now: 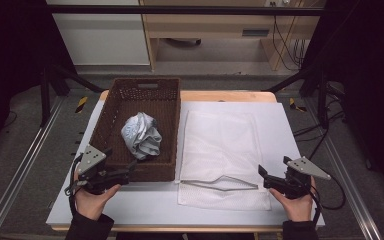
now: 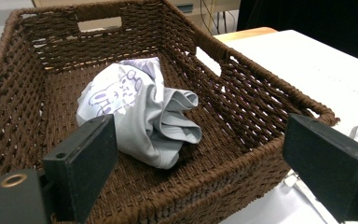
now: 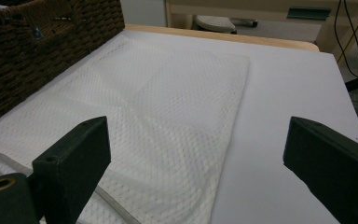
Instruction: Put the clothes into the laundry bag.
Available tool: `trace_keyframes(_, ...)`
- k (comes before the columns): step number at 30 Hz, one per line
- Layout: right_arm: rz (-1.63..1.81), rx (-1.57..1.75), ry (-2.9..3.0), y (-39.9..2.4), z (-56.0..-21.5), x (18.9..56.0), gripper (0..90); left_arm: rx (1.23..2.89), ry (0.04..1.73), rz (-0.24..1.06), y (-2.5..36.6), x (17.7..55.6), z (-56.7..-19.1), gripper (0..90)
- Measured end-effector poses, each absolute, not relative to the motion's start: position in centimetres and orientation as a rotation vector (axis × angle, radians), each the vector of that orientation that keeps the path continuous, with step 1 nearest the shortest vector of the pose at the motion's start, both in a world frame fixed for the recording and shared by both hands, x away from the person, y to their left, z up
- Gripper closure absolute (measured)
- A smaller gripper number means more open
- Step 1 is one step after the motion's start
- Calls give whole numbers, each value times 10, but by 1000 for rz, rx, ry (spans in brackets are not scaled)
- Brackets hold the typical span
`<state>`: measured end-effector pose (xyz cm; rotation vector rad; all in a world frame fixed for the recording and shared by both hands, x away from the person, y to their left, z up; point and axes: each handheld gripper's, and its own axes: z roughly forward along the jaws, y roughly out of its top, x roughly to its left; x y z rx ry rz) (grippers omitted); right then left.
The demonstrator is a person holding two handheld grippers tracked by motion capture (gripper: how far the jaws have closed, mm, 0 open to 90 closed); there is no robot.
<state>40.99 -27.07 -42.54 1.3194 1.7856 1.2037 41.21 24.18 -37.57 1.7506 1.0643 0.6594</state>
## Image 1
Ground black hanging cables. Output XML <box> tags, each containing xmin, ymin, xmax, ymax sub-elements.
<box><xmin>269</xmin><ymin>1</ymin><xmax>307</xmax><ymax>72</ymax></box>

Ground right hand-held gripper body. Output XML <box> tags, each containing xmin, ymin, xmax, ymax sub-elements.
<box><xmin>263</xmin><ymin>156</ymin><xmax>332</xmax><ymax>200</ymax></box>

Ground left hand-held gripper cable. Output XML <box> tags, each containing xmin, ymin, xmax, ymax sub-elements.
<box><xmin>64</xmin><ymin>153</ymin><xmax>84</xmax><ymax>219</ymax></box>

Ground black frame bar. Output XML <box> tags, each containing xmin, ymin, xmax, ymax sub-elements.
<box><xmin>45</xmin><ymin>4</ymin><xmax>325</xmax><ymax>16</ymax></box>

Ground black floor cables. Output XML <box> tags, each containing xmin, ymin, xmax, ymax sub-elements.
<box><xmin>292</xmin><ymin>83</ymin><xmax>347</xmax><ymax>162</ymax></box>

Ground black metal stand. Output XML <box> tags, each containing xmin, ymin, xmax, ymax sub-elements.
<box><xmin>265</xmin><ymin>64</ymin><xmax>330</xmax><ymax>130</ymax></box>
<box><xmin>39</xmin><ymin>64</ymin><xmax>106</xmax><ymax>128</ymax></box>

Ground hand-held gripper cable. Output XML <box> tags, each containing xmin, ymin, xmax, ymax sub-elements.
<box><xmin>64</xmin><ymin>153</ymin><xmax>84</xmax><ymax>219</ymax></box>
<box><xmin>308</xmin><ymin>171</ymin><xmax>347</xmax><ymax>228</ymax></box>

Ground black curtain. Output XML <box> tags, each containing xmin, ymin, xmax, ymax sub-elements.
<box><xmin>0</xmin><ymin>0</ymin><xmax>78</xmax><ymax>164</ymax></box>
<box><xmin>301</xmin><ymin>0</ymin><xmax>384</xmax><ymax>196</ymax></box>

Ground white cabinet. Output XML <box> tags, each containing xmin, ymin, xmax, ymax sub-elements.
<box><xmin>45</xmin><ymin>0</ymin><xmax>152</xmax><ymax>67</ymax></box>

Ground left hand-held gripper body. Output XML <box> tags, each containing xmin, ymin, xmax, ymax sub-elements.
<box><xmin>75</xmin><ymin>144</ymin><xmax>130</xmax><ymax>196</ymax></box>

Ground light wooden desk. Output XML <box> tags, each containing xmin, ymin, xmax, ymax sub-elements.
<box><xmin>139</xmin><ymin>0</ymin><xmax>322</xmax><ymax>72</ymax></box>

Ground white cloth sheet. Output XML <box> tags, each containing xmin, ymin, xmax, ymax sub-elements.
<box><xmin>175</xmin><ymin>109</ymin><xmax>273</xmax><ymax>212</ymax></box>

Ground aluminium rail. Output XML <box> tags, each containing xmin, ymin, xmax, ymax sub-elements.
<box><xmin>303</xmin><ymin>98</ymin><xmax>383</xmax><ymax>240</ymax></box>
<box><xmin>0</xmin><ymin>95</ymin><xmax>65</xmax><ymax>240</ymax></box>

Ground light blue garment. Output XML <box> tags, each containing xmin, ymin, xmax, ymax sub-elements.
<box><xmin>120</xmin><ymin>112</ymin><xmax>163</xmax><ymax>161</ymax></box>

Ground brown wicker basket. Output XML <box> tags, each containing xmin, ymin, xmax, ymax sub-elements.
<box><xmin>89</xmin><ymin>77</ymin><xmax>182</xmax><ymax>183</ymax></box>

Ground right hand-held gripper cable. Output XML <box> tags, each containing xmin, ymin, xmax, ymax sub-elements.
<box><xmin>308</xmin><ymin>171</ymin><xmax>347</xmax><ymax>228</ymax></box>

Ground person's right hand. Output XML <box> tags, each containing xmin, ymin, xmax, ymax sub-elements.
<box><xmin>269</xmin><ymin>176</ymin><xmax>316</xmax><ymax>223</ymax></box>

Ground yellow black tape strip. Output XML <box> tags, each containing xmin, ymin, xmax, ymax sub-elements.
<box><xmin>74</xmin><ymin>96</ymin><xmax>89</xmax><ymax>114</ymax></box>
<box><xmin>288</xmin><ymin>97</ymin><xmax>308</xmax><ymax>113</ymax></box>

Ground person's left hand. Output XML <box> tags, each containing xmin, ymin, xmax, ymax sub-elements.
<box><xmin>74</xmin><ymin>170</ymin><xmax>123</xmax><ymax>222</ymax></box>

